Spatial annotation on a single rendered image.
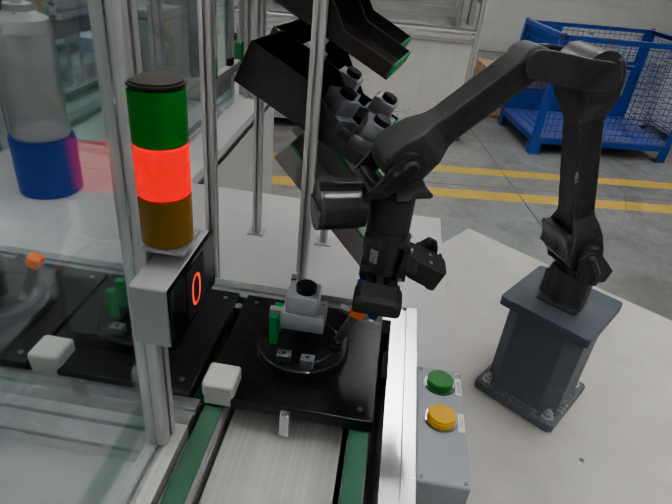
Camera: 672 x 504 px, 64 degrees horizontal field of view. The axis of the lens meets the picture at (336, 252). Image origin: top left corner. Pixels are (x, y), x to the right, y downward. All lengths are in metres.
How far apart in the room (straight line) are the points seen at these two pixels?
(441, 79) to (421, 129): 4.17
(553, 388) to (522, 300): 0.16
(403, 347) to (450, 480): 0.25
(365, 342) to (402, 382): 0.09
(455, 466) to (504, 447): 0.20
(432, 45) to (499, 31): 4.93
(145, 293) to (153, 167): 0.12
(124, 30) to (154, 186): 0.13
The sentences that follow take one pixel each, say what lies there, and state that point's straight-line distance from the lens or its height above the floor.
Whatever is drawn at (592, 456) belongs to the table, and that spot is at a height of 0.86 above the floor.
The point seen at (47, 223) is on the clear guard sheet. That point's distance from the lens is 0.44.
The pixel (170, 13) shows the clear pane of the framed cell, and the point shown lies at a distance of 1.76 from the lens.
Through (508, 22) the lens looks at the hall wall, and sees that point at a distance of 9.63.
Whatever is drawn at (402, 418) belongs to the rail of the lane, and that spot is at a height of 0.96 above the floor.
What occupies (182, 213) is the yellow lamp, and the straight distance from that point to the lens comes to 0.53.
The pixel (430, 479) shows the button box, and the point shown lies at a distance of 0.74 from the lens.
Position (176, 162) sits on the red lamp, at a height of 1.35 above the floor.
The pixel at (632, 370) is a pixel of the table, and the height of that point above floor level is 0.86.
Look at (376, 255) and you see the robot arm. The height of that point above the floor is 1.18.
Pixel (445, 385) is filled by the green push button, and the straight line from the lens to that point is 0.84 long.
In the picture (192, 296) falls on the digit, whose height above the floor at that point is 1.20.
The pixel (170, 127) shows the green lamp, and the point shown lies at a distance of 0.49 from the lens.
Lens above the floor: 1.54
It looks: 31 degrees down
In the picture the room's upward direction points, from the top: 6 degrees clockwise
